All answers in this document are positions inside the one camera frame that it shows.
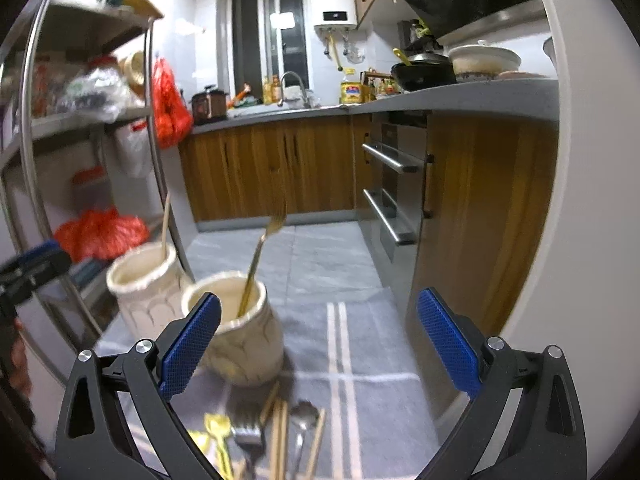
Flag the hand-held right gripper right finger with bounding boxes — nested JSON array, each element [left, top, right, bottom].
[[417, 287, 587, 480]]

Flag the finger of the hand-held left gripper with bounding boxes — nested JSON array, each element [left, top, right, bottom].
[[0, 240, 72, 321]]

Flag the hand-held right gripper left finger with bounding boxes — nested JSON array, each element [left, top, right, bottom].
[[55, 292, 222, 480]]

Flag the white ceramic jar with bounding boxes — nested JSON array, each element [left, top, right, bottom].
[[106, 241, 193, 348], [181, 271, 285, 387]]

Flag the gold spoon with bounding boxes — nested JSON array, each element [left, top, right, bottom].
[[187, 430, 212, 463], [204, 412, 235, 480]]

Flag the wooden chopstick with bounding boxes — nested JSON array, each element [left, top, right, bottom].
[[305, 407, 327, 480], [160, 192, 172, 267], [259, 381, 282, 428], [270, 399, 290, 480]]

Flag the gold fork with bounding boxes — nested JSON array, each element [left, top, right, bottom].
[[237, 199, 288, 319]]

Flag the person's left hand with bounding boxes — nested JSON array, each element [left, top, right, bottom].
[[6, 319, 34, 397]]

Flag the crumpled red plastic bag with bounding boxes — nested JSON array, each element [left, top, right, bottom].
[[52, 207, 151, 262]]

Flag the grey checked table mat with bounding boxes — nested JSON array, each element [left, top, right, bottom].
[[94, 285, 466, 480]]

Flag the silver fork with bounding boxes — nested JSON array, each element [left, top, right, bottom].
[[231, 424, 267, 480]]

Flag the silver spoon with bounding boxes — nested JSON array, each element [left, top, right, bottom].
[[289, 400, 321, 480]]

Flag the white plastic bag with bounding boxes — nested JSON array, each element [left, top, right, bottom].
[[112, 119, 154, 179]]

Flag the metal shelf rack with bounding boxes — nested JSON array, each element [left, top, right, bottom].
[[0, 0, 197, 361]]

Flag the steel built-in oven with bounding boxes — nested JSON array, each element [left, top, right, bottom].
[[361, 110, 432, 263]]

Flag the clear plastic bag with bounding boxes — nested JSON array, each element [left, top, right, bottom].
[[54, 66, 134, 122]]

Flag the wooden base cabinet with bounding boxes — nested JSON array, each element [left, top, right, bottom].
[[178, 110, 560, 331]]

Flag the hanging red plastic bag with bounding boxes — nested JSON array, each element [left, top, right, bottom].
[[151, 56, 194, 149]]

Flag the dark jar on counter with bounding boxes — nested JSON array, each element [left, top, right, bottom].
[[191, 85, 231, 126]]

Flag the yellow cooking oil bottle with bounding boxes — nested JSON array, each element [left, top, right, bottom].
[[339, 72, 364, 105]]

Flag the black wok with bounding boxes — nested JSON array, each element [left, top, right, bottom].
[[389, 49, 457, 93]]

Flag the steel sink faucet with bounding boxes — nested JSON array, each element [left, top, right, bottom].
[[276, 71, 312, 109]]

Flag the white casserole pot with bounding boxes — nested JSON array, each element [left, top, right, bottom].
[[446, 40, 523, 82]]

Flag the kitchen window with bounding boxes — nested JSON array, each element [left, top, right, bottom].
[[227, 0, 312, 95]]

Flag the white water heater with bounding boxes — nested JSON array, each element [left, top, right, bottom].
[[308, 0, 359, 32]]

